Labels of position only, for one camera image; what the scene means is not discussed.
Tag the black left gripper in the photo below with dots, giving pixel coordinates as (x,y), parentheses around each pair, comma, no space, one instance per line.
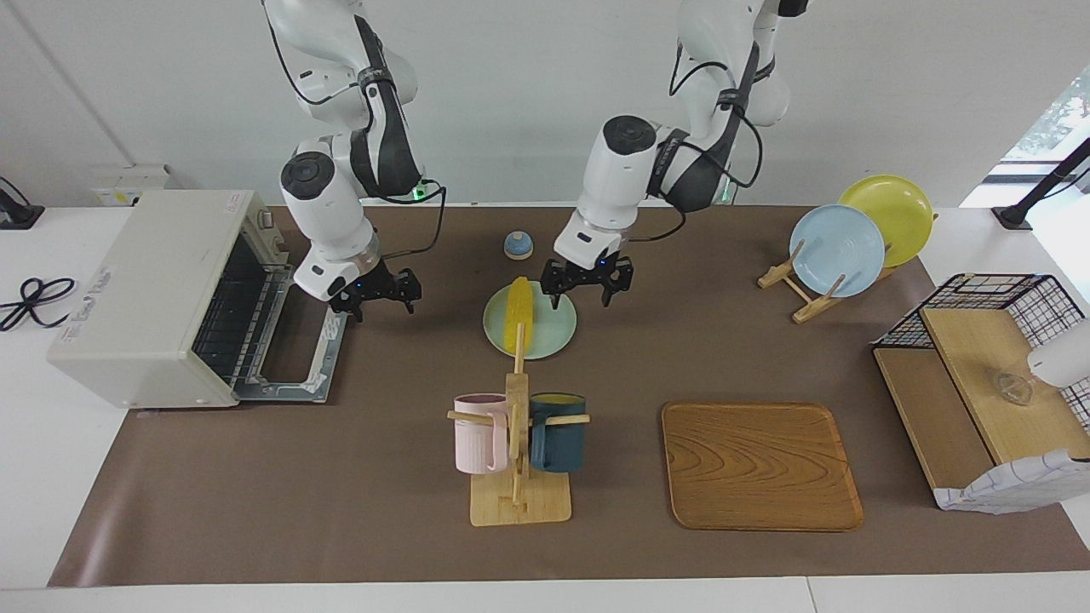
(588,274)

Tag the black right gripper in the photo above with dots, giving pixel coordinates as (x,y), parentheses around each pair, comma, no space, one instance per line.
(379,288)

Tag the pale green plate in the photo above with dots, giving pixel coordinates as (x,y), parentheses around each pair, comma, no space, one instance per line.
(553,332)

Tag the yellow corn cob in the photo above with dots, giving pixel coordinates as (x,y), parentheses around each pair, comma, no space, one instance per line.
(518,311)

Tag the beige toaster oven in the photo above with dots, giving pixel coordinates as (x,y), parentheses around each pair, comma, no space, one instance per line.
(136,289)

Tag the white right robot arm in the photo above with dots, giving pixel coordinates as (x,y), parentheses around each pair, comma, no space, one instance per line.
(328,196)

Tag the small blue bowl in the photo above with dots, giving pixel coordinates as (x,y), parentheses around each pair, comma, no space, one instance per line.
(518,247)

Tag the dark blue mug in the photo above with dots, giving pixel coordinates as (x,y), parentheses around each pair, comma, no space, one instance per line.
(558,447)

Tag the pink mug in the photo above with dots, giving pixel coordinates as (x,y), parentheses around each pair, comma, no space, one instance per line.
(477,443)

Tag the brown table mat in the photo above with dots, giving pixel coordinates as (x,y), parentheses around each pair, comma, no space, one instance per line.
(341,477)

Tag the wooden mug rack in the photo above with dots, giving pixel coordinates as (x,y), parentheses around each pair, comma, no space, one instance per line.
(545,509)

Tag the wooden plate rack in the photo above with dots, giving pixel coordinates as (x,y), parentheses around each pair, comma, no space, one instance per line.
(809,313)

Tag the brown wooden tray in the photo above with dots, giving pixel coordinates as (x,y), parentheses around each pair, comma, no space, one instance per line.
(758,464)

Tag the light blue plate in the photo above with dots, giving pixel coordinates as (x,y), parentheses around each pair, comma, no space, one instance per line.
(839,251)

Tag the white power strip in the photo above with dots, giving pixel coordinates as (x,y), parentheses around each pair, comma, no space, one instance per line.
(128,183)

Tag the yellow plate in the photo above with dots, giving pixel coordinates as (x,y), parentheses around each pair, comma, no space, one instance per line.
(903,217)

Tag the black desk clamp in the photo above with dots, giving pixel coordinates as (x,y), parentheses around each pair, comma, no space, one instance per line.
(17,214)

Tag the clear glass item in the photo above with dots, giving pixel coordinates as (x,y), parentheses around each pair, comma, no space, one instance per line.
(1013,389)

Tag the white checked cloth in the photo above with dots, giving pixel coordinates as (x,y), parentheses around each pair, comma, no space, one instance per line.
(1013,489)

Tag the white rounded object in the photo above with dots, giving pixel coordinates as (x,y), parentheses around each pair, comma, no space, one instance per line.
(1064,358)

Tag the window with white frame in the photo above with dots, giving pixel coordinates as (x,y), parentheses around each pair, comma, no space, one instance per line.
(1056,119)

